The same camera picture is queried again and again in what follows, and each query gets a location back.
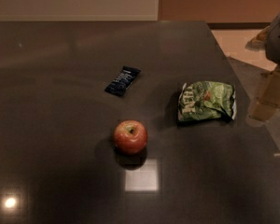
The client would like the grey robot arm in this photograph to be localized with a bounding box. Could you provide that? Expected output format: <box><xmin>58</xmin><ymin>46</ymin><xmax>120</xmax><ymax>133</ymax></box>
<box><xmin>248</xmin><ymin>12</ymin><xmax>280</xmax><ymax>122</ymax></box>

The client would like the red apple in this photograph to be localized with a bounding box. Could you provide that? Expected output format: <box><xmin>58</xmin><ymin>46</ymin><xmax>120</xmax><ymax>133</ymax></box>
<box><xmin>113</xmin><ymin>120</ymin><xmax>147</xmax><ymax>155</ymax></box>

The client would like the dark blue rxbar wrapper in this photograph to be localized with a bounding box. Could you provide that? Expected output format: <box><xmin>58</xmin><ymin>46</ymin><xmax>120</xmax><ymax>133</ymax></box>
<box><xmin>105</xmin><ymin>66</ymin><xmax>141</xmax><ymax>97</ymax></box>

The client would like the green chip bag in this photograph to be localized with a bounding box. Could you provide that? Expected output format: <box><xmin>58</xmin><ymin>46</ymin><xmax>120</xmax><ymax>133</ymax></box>
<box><xmin>177</xmin><ymin>81</ymin><xmax>237</xmax><ymax>122</ymax></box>

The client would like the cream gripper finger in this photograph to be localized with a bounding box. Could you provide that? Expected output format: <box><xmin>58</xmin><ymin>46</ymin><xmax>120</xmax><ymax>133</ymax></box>
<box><xmin>248</xmin><ymin>66</ymin><xmax>280</xmax><ymax>121</ymax></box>

